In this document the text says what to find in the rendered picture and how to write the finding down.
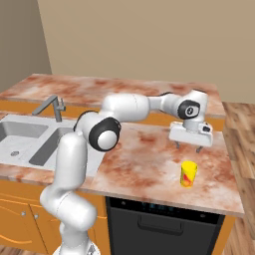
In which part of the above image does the yellow cup with red print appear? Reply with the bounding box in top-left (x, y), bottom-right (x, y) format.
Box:
top-left (179, 160), bottom-right (198, 188)

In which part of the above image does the black dishwasher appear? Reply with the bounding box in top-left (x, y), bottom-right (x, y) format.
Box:
top-left (105, 196), bottom-right (226, 255)

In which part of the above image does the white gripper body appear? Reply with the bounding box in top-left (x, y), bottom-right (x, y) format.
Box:
top-left (168, 121), bottom-right (214, 148)

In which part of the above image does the black dishwasher handle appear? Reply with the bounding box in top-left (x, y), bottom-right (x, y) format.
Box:
top-left (136, 214), bottom-right (185, 237)

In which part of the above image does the grey double basin sink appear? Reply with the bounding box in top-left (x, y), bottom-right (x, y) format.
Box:
top-left (0, 114), bottom-right (107, 177)

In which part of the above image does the grey sink tap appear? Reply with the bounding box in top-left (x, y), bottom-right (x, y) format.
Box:
top-left (31, 95), bottom-right (67, 124)

